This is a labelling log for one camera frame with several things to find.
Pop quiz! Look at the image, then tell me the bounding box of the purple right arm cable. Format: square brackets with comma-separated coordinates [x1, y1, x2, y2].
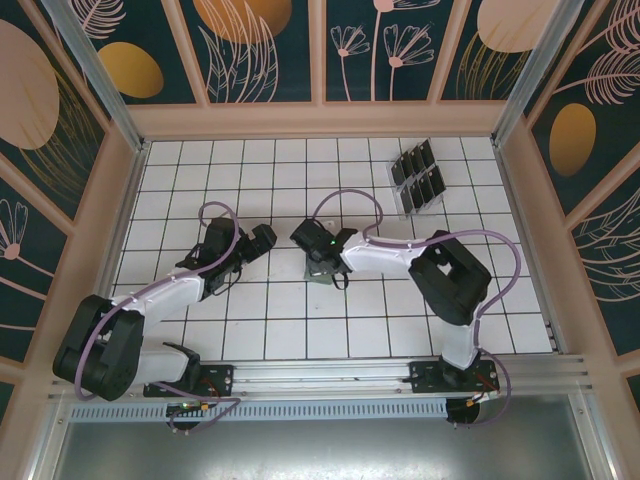
[310, 189, 524, 430]

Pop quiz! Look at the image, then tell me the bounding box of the round black cable port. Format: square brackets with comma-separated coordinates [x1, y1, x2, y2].
[167, 404, 201, 434]
[447, 397, 494, 426]

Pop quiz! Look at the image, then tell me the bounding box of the green card holder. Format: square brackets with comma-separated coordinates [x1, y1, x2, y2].
[304, 267, 336, 287]

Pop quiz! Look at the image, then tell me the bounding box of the clear acrylic card stand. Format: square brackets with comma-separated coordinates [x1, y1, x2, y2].
[387, 139, 450, 222]

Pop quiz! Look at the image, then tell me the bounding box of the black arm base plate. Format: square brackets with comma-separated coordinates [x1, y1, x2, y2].
[408, 359, 501, 394]
[143, 364, 236, 399]

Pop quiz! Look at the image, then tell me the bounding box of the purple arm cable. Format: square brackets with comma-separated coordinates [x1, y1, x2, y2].
[73, 200, 242, 435]
[310, 189, 524, 430]

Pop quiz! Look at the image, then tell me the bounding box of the aluminium frame post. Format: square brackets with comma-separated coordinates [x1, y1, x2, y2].
[490, 0, 599, 149]

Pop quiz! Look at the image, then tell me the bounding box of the clear plastic tube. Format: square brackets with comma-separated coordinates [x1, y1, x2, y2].
[39, 0, 151, 154]

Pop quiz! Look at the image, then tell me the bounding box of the grey slotted cable duct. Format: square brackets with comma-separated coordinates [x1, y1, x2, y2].
[67, 398, 449, 421]

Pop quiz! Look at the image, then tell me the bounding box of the grey metal sheet panel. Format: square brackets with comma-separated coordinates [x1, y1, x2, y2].
[49, 419, 601, 480]

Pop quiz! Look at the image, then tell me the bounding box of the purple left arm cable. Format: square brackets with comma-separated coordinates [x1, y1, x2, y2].
[73, 200, 242, 435]

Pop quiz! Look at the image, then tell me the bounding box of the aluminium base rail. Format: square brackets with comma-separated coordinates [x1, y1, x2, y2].
[49, 354, 596, 401]

